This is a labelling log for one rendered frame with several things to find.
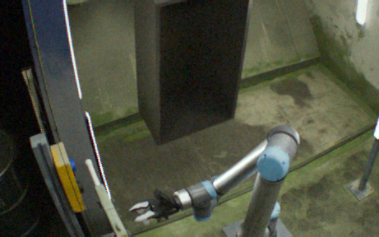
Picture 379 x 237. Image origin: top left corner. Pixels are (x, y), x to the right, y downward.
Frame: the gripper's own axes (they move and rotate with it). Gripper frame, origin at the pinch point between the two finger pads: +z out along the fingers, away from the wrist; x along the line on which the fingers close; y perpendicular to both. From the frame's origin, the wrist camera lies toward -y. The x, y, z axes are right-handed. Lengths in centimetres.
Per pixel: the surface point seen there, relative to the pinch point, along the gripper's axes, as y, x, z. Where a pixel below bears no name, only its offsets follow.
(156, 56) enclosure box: -17, 82, -46
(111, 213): -5.0, 0.2, 9.5
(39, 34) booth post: -70, 47, 17
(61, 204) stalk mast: -23.6, -3.2, 28.5
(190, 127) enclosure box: 63, 104, -74
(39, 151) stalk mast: -51, -2, 29
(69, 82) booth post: -41, 47, 8
